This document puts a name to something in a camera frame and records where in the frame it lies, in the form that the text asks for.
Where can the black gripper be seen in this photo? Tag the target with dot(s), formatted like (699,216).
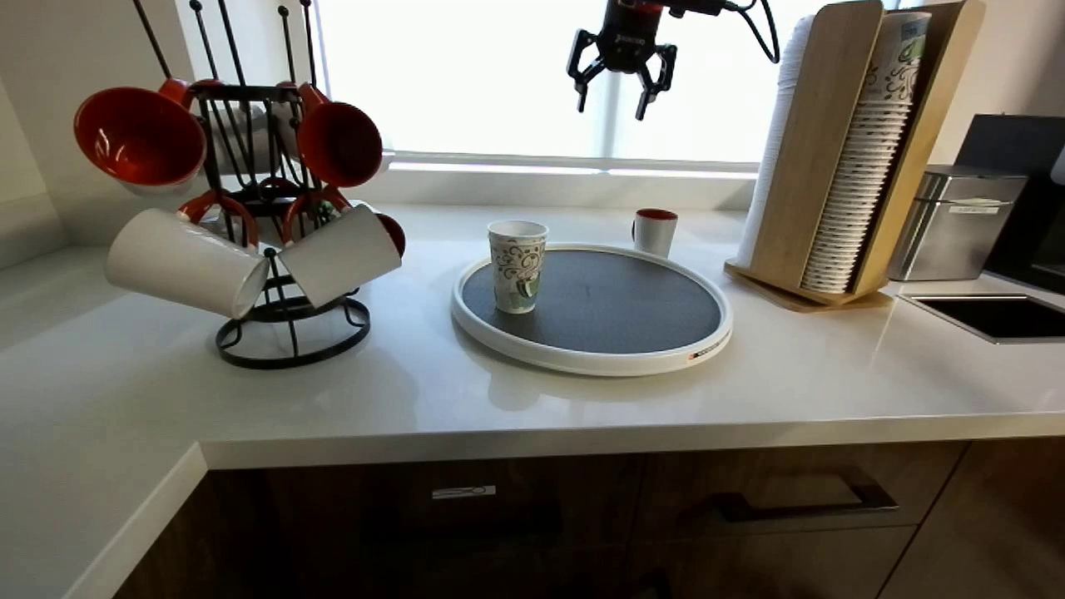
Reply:
(634,33)

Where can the white cup with red interior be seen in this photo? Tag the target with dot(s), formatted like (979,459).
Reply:
(656,235)

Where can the white disposable cup stack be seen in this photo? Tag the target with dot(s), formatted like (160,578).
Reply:
(768,167)

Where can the patterned paper cup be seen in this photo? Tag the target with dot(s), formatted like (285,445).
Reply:
(517,267)

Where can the round grey tray white rim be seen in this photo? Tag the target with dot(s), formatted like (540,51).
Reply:
(621,303)

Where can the wooden rack with plates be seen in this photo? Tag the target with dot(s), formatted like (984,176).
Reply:
(802,154)

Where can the stack of patterned paper cups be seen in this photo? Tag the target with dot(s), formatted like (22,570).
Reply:
(865,187)

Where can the red mug right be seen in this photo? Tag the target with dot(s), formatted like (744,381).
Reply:
(336,142)

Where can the white mug with red interior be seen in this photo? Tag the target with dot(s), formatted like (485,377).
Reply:
(335,253)
(184,265)

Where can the silver metal canister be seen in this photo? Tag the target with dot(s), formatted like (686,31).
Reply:
(952,227)

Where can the black coffee machine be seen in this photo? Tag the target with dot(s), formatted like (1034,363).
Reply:
(1043,222)

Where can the black countertop sink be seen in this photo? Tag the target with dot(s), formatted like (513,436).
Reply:
(999,316)

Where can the dark brown wooden cabinet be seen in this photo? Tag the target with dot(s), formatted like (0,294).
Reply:
(621,532)

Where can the red mug left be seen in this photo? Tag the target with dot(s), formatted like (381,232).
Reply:
(139,133)

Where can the window with white frame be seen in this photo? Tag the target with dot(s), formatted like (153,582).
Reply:
(476,78)

